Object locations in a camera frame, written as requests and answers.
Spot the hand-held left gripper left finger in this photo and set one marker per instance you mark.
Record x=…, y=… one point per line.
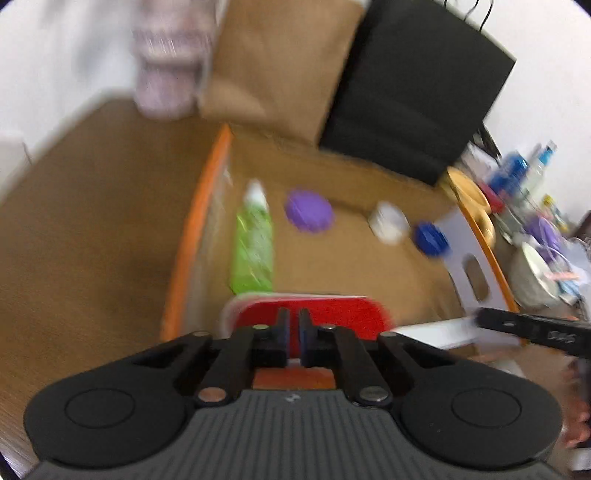
x=282, y=332

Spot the yellow cup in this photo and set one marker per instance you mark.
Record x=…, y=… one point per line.
x=466, y=184

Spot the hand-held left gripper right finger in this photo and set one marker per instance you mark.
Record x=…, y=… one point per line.
x=304, y=332

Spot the purple pouch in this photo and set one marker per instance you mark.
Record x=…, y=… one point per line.
x=542, y=233

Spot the pink marbled vase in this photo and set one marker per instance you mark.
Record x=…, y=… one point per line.
x=171, y=60

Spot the white bowl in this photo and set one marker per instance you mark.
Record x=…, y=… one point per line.
x=531, y=277

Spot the person's right hand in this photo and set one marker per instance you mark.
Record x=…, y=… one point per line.
x=579, y=422

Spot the black paper bag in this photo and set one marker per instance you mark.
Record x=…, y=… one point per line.
x=415, y=83

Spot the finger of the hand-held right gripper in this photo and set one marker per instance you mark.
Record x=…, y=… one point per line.
x=531, y=325

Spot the blue drink can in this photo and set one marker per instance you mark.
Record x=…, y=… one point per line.
x=510, y=170

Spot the white round cap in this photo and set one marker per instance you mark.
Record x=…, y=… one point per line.
x=388, y=221

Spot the green plastic bottle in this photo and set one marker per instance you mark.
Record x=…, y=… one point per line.
x=251, y=249

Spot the purple lid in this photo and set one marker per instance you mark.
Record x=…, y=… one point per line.
x=308, y=211

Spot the brown paper bag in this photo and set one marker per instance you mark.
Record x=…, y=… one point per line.
x=277, y=60

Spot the clear glass bottle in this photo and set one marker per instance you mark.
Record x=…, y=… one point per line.
x=540, y=170

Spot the red cardboard box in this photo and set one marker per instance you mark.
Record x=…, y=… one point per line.
x=351, y=258

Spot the blue lid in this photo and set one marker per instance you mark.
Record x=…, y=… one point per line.
x=430, y=237

